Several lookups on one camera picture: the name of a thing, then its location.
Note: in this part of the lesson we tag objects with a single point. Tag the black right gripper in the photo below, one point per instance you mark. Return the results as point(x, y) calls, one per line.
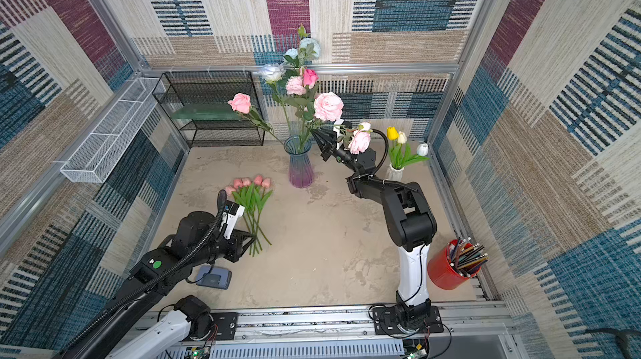
point(338, 154)

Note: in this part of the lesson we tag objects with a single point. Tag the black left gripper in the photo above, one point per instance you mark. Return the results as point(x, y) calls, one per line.
point(237, 246)

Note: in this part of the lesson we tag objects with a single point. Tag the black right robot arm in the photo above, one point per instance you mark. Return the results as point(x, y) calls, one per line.
point(411, 226)

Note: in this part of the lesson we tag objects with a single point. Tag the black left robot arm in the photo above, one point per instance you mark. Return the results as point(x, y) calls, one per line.
point(201, 238)

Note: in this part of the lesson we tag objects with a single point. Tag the purple glass vase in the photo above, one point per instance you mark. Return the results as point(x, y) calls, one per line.
point(300, 173)

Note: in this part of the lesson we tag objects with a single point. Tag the white ribbed vase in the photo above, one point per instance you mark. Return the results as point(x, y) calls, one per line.
point(394, 174)

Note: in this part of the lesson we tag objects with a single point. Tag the grey blue small case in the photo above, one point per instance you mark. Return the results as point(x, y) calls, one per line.
point(214, 277)

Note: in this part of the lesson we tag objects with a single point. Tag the pink rose bouquet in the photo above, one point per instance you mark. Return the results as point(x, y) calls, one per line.
point(293, 84)

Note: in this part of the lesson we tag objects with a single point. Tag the yellow tulip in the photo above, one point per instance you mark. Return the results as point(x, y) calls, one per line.
point(392, 133)

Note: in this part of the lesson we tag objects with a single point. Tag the cream white tulip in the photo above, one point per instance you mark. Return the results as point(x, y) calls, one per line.
point(402, 138)

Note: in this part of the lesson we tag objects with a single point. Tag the white tulip bud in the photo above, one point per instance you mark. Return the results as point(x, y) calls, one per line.
point(422, 150)

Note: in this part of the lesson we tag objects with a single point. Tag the green mat on shelf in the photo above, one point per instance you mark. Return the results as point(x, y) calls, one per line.
point(205, 112)

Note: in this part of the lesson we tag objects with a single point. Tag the red cup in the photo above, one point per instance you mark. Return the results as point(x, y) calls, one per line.
point(442, 272)

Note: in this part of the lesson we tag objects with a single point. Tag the pencils in red cup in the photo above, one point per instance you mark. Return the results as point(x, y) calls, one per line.
point(465, 258)

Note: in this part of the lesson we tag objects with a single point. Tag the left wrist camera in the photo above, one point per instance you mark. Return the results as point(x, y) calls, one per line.
point(231, 214)

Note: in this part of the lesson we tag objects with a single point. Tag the black wire shelf rack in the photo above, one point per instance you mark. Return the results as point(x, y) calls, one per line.
point(197, 103)

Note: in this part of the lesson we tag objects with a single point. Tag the white wire mesh basket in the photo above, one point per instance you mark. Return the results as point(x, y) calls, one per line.
point(101, 150)

